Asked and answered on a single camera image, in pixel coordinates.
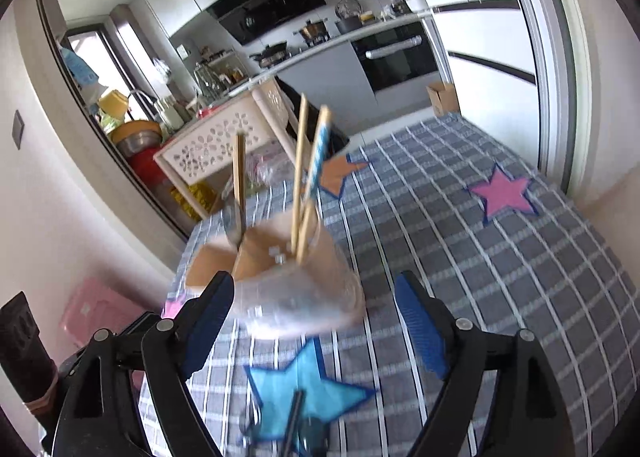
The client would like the blue patterned wooden chopstick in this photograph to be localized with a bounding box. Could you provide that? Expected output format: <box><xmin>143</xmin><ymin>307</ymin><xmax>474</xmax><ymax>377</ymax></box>
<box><xmin>299</xmin><ymin>106</ymin><xmax>332</xmax><ymax>264</ymax></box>

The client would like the grey checked star tablecloth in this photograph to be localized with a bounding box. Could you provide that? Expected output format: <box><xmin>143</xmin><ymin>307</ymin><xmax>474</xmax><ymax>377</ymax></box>
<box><xmin>137</xmin><ymin>112</ymin><xmax>640</xmax><ymax>457</ymax></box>

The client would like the plastic bag of vegetables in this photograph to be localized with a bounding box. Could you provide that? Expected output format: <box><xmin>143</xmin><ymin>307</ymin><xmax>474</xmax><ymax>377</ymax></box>
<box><xmin>245</xmin><ymin>142</ymin><xmax>297</xmax><ymax>188</ymax></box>

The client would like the black cooking pot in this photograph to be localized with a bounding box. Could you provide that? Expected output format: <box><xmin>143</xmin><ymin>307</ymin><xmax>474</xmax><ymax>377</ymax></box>
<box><xmin>335</xmin><ymin>14</ymin><xmax>364</xmax><ymax>36</ymax></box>

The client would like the red container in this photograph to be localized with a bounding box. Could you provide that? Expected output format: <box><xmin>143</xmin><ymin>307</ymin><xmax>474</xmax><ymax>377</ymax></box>
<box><xmin>127</xmin><ymin>152</ymin><xmax>172</xmax><ymax>188</ymax></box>

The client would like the gold foil pack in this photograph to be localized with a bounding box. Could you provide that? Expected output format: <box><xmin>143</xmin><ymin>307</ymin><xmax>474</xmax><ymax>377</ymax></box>
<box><xmin>170</xmin><ymin>182</ymin><xmax>212</xmax><ymax>220</ymax></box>

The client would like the black range hood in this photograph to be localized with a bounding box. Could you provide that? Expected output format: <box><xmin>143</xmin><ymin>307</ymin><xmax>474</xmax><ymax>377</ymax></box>
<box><xmin>205</xmin><ymin>0</ymin><xmax>329</xmax><ymax>46</ymax></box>

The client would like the beige perforated storage cart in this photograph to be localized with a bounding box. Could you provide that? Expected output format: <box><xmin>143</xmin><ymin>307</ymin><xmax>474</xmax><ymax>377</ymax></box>
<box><xmin>152</xmin><ymin>79</ymin><xmax>302</xmax><ymax>220</ymax></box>

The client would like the cardboard box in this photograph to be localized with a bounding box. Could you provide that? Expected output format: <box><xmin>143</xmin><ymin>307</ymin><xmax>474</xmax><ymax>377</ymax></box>
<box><xmin>426</xmin><ymin>82</ymin><xmax>461</xmax><ymax>118</ymax></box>

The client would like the beige plastic utensil holder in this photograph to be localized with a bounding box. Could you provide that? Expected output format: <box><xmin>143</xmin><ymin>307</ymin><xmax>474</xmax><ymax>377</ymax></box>
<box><xmin>185</xmin><ymin>214</ymin><xmax>368</xmax><ymax>340</ymax></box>

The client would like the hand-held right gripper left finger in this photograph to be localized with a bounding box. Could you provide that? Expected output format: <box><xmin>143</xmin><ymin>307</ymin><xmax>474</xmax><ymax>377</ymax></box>
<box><xmin>57</xmin><ymin>271</ymin><xmax>235</xmax><ymax>457</ymax></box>

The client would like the black built-in oven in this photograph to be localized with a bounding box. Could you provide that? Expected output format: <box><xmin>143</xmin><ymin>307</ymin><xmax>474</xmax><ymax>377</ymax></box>
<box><xmin>350</xmin><ymin>22</ymin><xmax>442</xmax><ymax>94</ymax></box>

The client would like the copper cooking pot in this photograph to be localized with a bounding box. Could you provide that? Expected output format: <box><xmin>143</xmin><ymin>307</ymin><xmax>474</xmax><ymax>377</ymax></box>
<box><xmin>299</xmin><ymin>19</ymin><xmax>329</xmax><ymax>46</ymax></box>

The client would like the yellow basin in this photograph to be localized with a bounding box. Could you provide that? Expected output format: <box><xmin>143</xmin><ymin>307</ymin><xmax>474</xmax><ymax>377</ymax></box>
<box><xmin>107</xmin><ymin>119</ymin><xmax>164</xmax><ymax>158</ymax></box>

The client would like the pink plastic stool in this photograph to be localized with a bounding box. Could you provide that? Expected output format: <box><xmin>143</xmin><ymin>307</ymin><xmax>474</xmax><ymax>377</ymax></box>
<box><xmin>59</xmin><ymin>277</ymin><xmax>145</xmax><ymax>349</ymax></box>

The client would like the glass jar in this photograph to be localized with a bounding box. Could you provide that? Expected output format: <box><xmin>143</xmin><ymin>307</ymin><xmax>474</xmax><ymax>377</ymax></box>
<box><xmin>192</xmin><ymin>62</ymin><xmax>221</xmax><ymax>103</ymax></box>

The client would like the black wok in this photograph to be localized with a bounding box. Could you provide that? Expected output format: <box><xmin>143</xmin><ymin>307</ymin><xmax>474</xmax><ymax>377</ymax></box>
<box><xmin>250</xmin><ymin>41</ymin><xmax>291</xmax><ymax>69</ymax></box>

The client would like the blue cloth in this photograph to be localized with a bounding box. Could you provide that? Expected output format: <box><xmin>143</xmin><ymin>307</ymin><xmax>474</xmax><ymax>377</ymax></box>
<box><xmin>60</xmin><ymin>47</ymin><xmax>99</xmax><ymax>88</ymax></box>

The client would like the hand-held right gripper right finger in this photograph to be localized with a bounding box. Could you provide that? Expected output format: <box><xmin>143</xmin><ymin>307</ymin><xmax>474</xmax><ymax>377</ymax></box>
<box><xmin>394</xmin><ymin>271</ymin><xmax>576</xmax><ymax>457</ymax></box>

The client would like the metal kitchen faucet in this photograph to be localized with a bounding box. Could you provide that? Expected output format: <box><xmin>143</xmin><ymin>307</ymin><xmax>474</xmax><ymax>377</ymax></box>
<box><xmin>127</xmin><ymin>89</ymin><xmax>157</xmax><ymax>124</ymax></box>

